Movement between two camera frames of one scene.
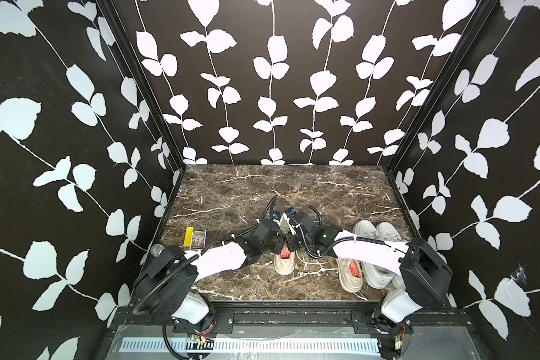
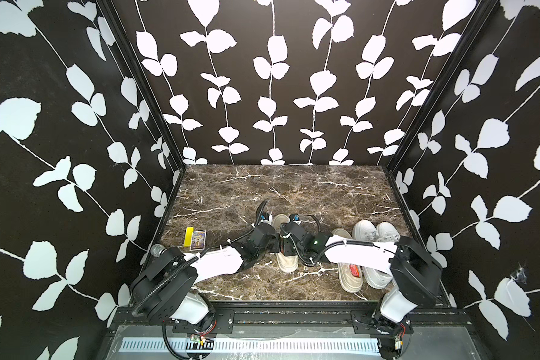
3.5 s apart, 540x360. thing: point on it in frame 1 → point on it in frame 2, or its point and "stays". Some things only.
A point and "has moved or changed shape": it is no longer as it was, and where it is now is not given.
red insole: x=285 y=253 has moved or changed shape
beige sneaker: x=351 y=274 stays
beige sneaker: x=285 y=266 stays
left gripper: x=280 y=241 stays
